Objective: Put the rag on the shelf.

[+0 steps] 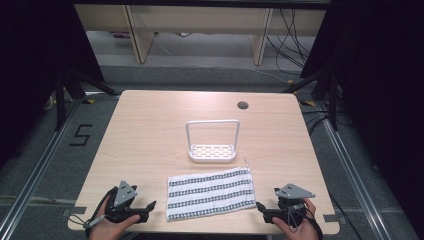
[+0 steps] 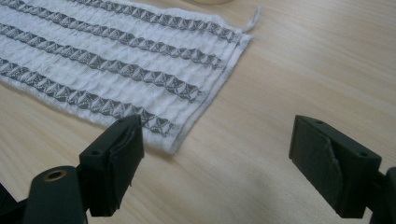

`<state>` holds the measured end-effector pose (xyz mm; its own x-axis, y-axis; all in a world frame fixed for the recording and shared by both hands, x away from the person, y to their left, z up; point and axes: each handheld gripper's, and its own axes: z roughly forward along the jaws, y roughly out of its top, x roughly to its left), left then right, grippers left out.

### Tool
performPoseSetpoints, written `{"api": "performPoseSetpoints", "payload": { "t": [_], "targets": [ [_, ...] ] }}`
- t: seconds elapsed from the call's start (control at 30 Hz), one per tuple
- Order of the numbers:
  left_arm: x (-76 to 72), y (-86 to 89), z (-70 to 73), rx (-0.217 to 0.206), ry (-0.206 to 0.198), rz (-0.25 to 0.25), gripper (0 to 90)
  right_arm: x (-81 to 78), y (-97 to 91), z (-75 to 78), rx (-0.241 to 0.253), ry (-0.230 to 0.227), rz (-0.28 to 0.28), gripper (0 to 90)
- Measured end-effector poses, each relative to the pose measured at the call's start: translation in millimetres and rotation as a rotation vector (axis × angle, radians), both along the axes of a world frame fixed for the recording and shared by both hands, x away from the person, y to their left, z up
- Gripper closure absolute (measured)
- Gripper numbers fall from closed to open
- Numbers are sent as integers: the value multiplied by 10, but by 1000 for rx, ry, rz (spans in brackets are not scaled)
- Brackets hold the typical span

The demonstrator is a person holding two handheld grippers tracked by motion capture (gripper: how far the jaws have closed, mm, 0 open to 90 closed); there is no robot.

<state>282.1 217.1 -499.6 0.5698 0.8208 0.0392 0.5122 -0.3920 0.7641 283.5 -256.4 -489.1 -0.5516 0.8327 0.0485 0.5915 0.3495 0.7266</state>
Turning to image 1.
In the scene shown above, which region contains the aluminium floor rail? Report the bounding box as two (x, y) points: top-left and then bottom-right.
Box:
(313, 99), (393, 240)
(0, 96), (84, 240)

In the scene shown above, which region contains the bundle of black cables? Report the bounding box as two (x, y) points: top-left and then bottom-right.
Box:
(265, 8), (316, 74)

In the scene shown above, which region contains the white striped towel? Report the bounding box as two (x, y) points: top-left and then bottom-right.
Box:
(165, 166), (257, 223)

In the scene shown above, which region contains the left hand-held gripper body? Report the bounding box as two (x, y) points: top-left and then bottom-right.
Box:
(104, 180), (145, 224)

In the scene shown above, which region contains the person's left hand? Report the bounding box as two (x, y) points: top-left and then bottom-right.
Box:
(88, 195), (141, 240)

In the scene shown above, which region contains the person's right hand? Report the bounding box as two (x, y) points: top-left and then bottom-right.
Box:
(271, 198), (320, 240)

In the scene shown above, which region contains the black metal stand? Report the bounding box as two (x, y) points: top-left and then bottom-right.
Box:
(282, 68), (344, 132)
(53, 68), (119, 132)

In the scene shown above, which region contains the hand-held gripper cable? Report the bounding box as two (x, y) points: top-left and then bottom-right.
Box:
(285, 203), (325, 240)
(68, 186), (119, 239)

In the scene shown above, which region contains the left hand-held gripper cable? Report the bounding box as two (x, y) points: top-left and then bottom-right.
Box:
(68, 186), (119, 239)

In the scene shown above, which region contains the right hand-held gripper cable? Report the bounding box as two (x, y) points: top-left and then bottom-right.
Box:
(285, 203), (325, 240)

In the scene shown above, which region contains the light wooden desk frame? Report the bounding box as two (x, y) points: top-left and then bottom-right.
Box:
(73, 3), (328, 67)

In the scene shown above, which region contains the white wire rack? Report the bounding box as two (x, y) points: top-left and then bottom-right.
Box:
(185, 119), (241, 164)

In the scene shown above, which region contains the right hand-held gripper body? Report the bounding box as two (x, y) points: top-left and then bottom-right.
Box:
(266, 182), (316, 225)

